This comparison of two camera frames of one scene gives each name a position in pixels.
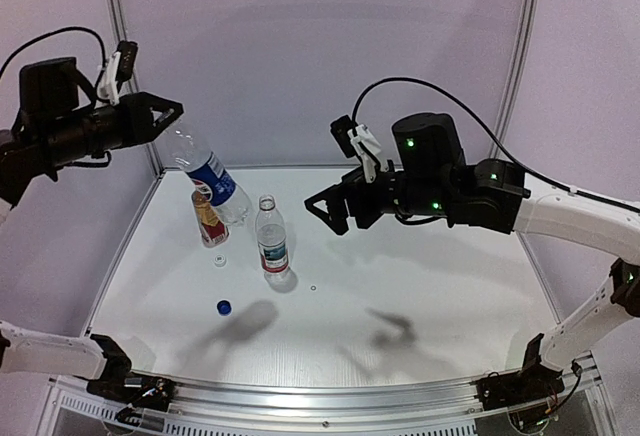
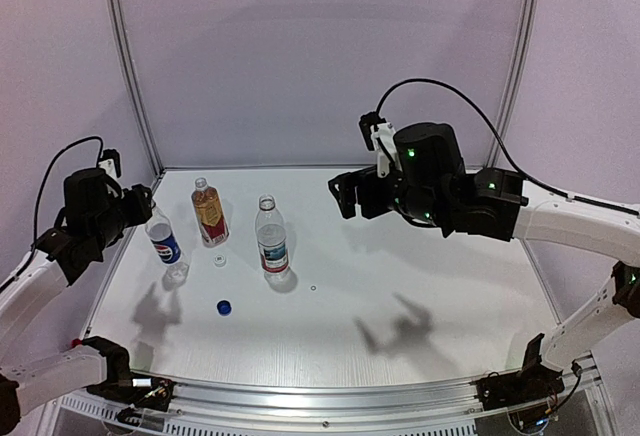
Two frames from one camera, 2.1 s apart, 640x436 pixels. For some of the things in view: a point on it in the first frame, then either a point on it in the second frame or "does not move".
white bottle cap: x=220 y=260 does not move
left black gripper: x=132 y=119 to x=138 y=203
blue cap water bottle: x=209 y=173 to x=167 y=248
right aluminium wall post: x=519 y=52 does not move
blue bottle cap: x=224 y=307 does not move
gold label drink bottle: x=213 y=229 does not move
